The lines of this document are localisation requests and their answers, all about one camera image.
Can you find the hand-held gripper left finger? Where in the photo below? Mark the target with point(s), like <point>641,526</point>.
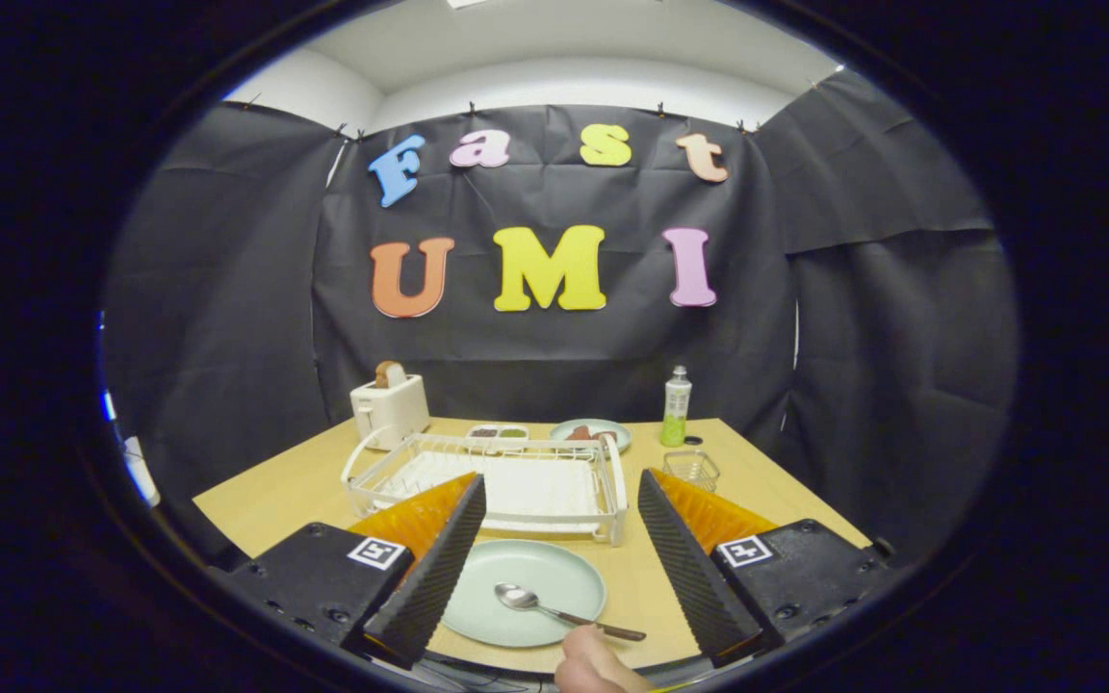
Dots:
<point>439,568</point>

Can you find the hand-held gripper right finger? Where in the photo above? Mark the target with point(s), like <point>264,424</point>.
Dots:
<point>684,577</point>

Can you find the light green plate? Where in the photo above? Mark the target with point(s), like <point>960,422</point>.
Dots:
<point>554,568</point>

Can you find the white dish rack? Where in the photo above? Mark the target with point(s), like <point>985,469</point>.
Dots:
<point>535,491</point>

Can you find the white divided sauce dish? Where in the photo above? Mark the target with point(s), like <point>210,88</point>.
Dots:
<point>497,435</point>

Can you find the small green plate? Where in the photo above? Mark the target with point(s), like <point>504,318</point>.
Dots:
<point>593,425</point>

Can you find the white toaster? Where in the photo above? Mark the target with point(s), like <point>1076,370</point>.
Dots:
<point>391,414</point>

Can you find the clear bottle with green label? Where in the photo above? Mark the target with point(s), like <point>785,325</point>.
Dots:
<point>677,409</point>

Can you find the brown food piece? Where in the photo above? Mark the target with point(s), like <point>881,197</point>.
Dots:
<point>581,434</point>

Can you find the brown bread slice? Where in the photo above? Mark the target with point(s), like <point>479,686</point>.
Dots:
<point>391,375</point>

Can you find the black table clamp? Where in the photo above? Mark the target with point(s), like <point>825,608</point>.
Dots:
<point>881,549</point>

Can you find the white flat device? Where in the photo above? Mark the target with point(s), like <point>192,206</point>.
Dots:
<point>141,472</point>

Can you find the black backdrop cloth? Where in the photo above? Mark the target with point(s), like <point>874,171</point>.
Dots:
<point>246,289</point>

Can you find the computer monitor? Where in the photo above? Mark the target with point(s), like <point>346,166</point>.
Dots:
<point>107,406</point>

